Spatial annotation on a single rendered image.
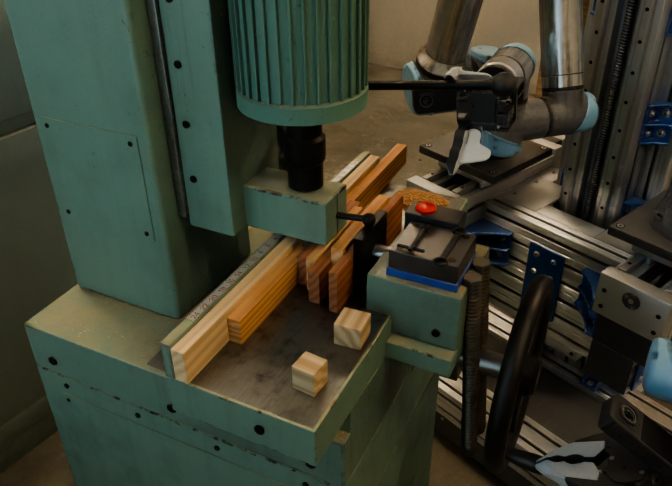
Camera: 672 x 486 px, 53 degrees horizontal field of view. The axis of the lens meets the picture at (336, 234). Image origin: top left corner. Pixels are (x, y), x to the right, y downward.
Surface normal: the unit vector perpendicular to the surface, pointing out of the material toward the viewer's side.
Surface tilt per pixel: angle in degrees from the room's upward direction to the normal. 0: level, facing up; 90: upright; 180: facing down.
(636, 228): 0
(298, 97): 90
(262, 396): 0
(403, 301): 90
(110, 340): 0
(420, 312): 90
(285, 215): 90
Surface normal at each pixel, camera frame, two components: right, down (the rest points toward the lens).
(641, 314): -0.76, 0.35
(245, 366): -0.01, -0.85
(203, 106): -0.44, 0.48
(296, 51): 0.00, 0.53
